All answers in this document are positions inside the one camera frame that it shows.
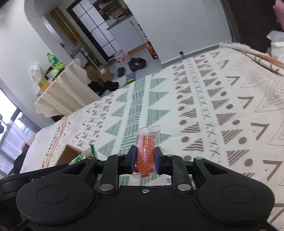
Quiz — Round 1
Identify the orange jelly snack packet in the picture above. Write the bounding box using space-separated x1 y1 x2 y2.
133 125 161 178

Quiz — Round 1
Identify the green round biscuit packet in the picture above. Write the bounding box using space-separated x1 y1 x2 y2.
69 144 98 165

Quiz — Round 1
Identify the brown cardboard box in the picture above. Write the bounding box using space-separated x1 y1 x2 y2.
41 144 85 168

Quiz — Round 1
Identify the patterned bedspread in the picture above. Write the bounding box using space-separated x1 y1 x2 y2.
21 43 283 230

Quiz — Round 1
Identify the dotted cream tablecloth table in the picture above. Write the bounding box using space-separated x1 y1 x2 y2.
35 59 101 118

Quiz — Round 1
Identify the black slipper single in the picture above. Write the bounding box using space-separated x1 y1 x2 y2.
117 67 125 77

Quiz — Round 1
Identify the black slippers pile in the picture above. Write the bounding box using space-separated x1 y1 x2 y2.
128 57 147 72

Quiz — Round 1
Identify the pink water bottle pack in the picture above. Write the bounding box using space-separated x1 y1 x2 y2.
114 50 130 63

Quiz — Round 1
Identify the green soda bottle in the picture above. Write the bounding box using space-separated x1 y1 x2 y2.
46 52 65 71

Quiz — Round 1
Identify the white crumpled cloth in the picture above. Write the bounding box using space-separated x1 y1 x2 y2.
266 30 284 62

